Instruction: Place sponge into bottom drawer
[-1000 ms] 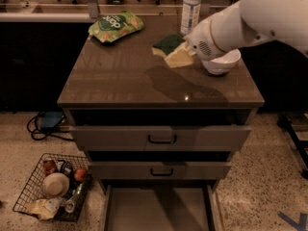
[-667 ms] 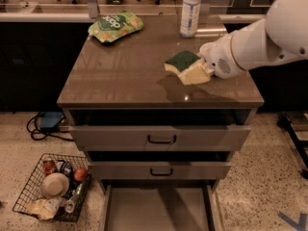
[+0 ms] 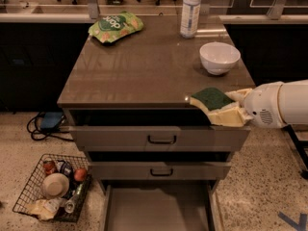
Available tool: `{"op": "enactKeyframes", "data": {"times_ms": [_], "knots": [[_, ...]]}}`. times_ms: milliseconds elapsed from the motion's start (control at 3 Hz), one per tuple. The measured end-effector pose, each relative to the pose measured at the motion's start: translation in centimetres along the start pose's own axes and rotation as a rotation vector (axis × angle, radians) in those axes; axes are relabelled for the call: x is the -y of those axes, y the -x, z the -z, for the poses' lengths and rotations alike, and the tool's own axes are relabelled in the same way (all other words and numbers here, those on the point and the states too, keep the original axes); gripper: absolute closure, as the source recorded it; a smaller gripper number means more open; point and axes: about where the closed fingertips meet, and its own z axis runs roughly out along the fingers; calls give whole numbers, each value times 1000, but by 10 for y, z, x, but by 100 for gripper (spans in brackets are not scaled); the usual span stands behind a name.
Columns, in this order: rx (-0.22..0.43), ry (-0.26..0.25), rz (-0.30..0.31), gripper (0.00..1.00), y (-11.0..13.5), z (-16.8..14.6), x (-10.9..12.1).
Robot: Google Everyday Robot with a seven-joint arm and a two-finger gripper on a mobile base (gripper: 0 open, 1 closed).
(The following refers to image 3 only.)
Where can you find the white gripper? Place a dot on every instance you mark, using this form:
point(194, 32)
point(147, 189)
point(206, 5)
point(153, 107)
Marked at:
point(264, 105)

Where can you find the green and yellow sponge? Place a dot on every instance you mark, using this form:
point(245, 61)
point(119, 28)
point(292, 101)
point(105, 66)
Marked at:
point(210, 99)

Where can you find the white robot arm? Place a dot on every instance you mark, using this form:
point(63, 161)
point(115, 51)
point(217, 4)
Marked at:
point(293, 103)

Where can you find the grey drawer cabinet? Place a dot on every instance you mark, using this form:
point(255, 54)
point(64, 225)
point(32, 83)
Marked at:
point(153, 69)

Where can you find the middle grey drawer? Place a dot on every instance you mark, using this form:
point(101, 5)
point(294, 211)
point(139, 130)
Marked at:
point(159, 165)

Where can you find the grey drawer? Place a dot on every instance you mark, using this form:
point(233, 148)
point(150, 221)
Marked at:
point(159, 165)
point(170, 207)
point(154, 131)

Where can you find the top grey drawer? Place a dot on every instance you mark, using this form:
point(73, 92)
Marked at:
point(154, 131)

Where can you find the bottom grey drawer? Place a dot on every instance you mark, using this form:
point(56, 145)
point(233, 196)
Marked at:
point(170, 207)

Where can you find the white ceramic bowl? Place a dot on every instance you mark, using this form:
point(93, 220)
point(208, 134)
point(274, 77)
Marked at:
point(218, 57)

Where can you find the black stand base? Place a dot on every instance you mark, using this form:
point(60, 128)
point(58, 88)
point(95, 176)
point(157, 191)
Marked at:
point(300, 147)

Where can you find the clear plastic water bottle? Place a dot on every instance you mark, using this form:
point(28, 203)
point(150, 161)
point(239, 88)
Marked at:
point(189, 18)

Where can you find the blue floor tape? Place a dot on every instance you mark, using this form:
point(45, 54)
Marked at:
point(299, 225)

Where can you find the green chip bag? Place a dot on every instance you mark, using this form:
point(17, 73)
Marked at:
point(111, 28)

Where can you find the red apple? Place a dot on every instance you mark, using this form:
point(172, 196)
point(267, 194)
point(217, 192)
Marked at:
point(80, 174)

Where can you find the blue white can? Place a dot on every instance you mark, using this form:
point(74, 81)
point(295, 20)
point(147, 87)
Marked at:
point(64, 168)

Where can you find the blue power adapter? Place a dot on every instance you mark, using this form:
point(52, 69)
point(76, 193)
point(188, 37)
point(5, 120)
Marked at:
point(51, 121)

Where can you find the green glass bottle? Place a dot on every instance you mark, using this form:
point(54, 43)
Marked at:
point(71, 203)

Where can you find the red soda can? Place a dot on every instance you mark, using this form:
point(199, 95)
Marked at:
point(49, 167)

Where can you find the beige upturned bowl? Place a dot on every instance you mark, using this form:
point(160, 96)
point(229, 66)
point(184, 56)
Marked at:
point(55, 185)

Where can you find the crumpled yellow snack bag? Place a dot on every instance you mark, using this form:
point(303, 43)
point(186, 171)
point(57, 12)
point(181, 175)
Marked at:
point(45, 209)

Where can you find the black wire basket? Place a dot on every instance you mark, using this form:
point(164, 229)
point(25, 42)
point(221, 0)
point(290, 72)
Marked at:
point(32, 190)

